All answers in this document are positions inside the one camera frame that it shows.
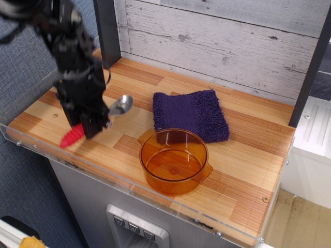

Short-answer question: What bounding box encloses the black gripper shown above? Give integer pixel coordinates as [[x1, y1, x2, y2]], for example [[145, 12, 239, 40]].
[[54, 63, 108, 139]]

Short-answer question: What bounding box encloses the red handled metal spoon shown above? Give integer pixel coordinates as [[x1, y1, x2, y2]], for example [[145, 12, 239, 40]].
[[60, 95, 133, 148]]

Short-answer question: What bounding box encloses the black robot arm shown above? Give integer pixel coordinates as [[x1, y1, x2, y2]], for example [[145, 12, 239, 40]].
[[1, 1, 109, 139]]

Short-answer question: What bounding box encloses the orange transparent pot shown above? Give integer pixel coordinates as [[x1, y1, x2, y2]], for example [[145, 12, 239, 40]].
[[139, 129, 213, 195]]

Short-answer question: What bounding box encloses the grey cabinet front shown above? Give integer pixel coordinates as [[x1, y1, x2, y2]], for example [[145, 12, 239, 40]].
[[50, 161, 236, 247]]

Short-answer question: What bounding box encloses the clear acrylic table guard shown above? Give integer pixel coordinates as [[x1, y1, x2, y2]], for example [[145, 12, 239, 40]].
[[0, 36, 297, 248]]

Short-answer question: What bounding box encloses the silver dispenser panel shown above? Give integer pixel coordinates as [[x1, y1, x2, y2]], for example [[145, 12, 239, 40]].
[[106, 204, 170, 247]]

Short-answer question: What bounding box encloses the purple folded towel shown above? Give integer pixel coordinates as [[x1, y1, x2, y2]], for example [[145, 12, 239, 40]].
[[153, 89, 230, 143]]

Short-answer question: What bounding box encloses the yellow tape piece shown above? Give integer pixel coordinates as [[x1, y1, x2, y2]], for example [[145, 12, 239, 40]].
[[19, 236, 46, 248]]

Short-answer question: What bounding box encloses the white ridged side appliance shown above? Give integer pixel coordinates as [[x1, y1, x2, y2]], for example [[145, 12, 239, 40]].
[[280, 97, 330, 208]]

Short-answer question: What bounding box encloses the left dark vertical post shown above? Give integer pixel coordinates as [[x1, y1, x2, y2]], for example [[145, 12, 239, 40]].
[[93, 0, 122, 69]]

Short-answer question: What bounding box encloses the dark vertical post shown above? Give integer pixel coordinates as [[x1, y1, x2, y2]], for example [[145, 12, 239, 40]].
[[93, 0, 122, 69], [288, 6, 330, 128]]

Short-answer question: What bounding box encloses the right dark vertical post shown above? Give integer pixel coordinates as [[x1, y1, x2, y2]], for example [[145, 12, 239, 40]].
[[288, 6, 330, 128]]

